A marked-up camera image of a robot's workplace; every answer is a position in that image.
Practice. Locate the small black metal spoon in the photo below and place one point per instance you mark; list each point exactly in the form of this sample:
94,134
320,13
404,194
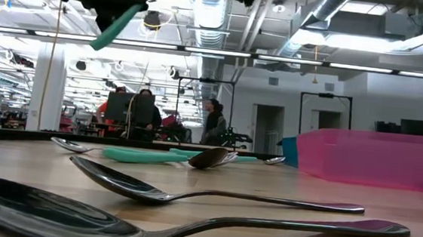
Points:
123,183
38,211
206,159

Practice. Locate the black background robot arm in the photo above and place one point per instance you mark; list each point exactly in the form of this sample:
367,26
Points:
238,137

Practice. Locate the round ceiling lamp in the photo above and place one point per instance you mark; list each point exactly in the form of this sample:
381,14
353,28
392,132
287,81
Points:
278,8

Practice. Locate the black hanging spotlight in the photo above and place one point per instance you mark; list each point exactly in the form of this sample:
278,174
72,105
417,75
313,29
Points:
81,65

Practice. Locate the long white light strip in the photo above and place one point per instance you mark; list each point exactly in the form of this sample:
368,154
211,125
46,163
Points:
216,52

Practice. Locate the white pillar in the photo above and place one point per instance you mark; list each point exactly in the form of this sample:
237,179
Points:
56,95

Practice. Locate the person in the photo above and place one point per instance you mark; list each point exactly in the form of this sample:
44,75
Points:
157,120
101,111
214,126

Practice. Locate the red bag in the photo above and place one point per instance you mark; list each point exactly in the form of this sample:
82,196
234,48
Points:
169,120

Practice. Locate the grey door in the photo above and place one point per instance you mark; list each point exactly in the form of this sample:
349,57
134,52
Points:
268,123
328,120

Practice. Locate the blue plastic bin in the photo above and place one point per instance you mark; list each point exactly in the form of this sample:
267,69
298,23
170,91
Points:
290,151

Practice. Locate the pink translucent plastic bin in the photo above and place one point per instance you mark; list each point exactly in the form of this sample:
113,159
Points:
374,161

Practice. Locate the ribbed silver air duct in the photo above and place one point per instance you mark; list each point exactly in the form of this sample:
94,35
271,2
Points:
208,12

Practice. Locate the black dome camera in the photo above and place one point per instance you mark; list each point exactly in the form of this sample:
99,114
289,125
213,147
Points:
152,20

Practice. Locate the black gantry frame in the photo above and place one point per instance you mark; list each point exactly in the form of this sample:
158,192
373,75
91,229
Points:
207,80
327,95

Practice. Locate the smooth silver air duct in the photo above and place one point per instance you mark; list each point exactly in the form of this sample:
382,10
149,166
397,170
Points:
330,6

